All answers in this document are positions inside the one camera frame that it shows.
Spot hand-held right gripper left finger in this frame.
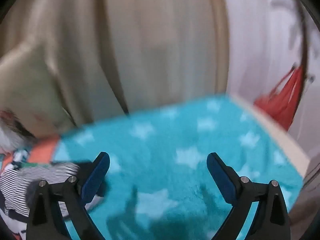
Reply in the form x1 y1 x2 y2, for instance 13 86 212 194
26 151 111 240

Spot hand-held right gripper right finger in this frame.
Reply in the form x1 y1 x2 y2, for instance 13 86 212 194
206 152 292 240

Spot striped dark pants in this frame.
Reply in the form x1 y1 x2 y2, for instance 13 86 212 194
0 160 105 224

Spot blue star printed blanket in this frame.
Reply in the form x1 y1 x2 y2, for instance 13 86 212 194
0 94 304 240

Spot red bag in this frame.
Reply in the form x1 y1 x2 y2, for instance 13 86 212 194
254 65 304 132

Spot beige floral pillow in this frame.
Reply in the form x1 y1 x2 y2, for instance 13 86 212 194
0 41 75 143

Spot beige curtain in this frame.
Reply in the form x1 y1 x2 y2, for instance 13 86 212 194
5 0 230 122

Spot cream bed frame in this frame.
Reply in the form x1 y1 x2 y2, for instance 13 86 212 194
232 95 311 179

